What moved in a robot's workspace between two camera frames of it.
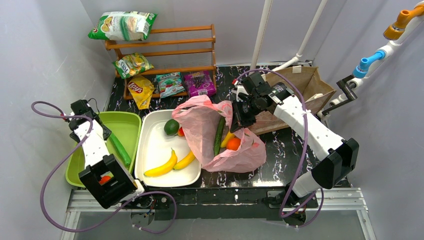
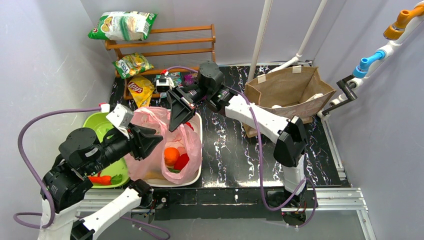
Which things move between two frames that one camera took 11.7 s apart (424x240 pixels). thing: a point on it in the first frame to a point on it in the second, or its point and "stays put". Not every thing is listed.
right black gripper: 240,116 to 182,99
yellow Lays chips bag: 141,89 stays put
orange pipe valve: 393,32 stays put
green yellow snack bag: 132,64 stays put
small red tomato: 104,179 stays put
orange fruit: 233,143 to 171,156
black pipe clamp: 344,86 stays put
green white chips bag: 123,26 stays put
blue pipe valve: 359,71 stays put
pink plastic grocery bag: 199,116 to 177,159
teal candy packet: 170,84 stays put
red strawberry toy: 180,132 to 189,124
